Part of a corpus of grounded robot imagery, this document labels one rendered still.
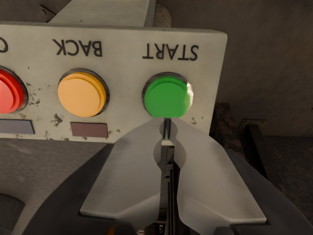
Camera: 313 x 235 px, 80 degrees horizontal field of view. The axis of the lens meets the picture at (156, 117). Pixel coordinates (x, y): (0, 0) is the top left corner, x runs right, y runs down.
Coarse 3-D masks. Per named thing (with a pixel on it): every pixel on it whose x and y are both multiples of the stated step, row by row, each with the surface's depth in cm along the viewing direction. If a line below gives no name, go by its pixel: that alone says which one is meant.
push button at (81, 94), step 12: (60, 84) 16; (72, 84) 16; (84, 84) 16; (96, 84) 16; (60, 96) 16; (72, 96) 16; (84, 96) 16; (96, 96) 16; (72, 108) 17; (84, 108) 17; (96, 108) 16
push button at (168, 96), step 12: (156, 84) 16; (168, 84) 15; (180, 84) 16; (144, 96) 16; (156, 96) 16; (168, 96) 16; (180, 96) 16; (156, 108) 16; (168, 108) 16; (180, 108) 16
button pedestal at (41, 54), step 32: (96, 0) 24; (128, 0) 24; (0, 32) 15; (32, 32) 15; (64, 32) 15; (96, 32) 15; (128, 32) 15; (160, 32) 15; (192, 32) 15; (224, 32) 15; (0, 64) 16; (32, 64) 16; (64, 64) 16; (96, 64) 16; (128, 64) 16; (160, 64) 16; (192, 64) 16; (32, 96) 17; (128, 96) 17; (192, 96) 17; (64, 128) 19; (128, 128) 19
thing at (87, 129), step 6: (72, 126) 18; (78, 126) 18; (84, 126) 18; (90, 126) 18; (96, 126) 18; (102, 126) 18; (72, 132) 19; (78, 132) 19; (84, 132) 19; (90, 132) 19; (96, 132) 19; (102, 132) 19
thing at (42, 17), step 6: (42, 6) 67; (42, 12) 67; (48, 12) 68; (42, 18) 69; (48, 18) 69; (180, 222) 62; (180, 228) 61; (186, 228) 59; (180, 234) 60; (186, 234) 58; (192, 234) 58; (198, 234) 59
